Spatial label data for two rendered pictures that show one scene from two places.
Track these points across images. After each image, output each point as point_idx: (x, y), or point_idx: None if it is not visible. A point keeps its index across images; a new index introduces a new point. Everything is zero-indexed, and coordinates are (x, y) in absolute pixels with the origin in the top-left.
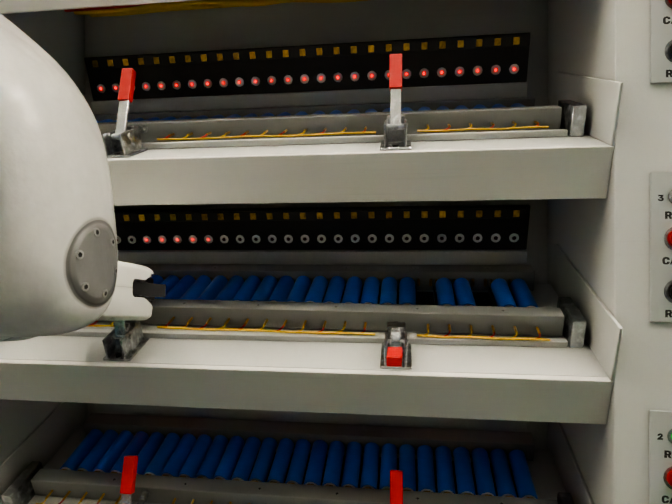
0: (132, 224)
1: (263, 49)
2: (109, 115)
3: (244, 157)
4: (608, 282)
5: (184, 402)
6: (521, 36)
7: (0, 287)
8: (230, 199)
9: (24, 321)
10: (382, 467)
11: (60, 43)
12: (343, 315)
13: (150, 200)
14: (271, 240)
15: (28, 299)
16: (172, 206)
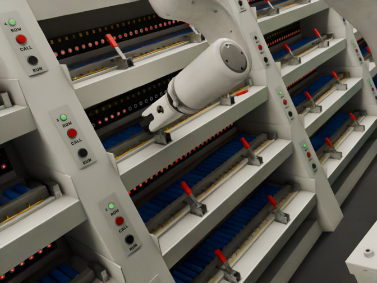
0: (92, 117)
1: (109, 25)
2: None
3: (172, 54)
4: (253, 63)
5: (192, 146)
6: None
7: (249, 59)
8: (170, 71)
9: (249, 69)
10: (224, 155)
11: None
12: None
13: (147, 80)
14: (146, 101)
15: (251, 62)
16: (91, 108)
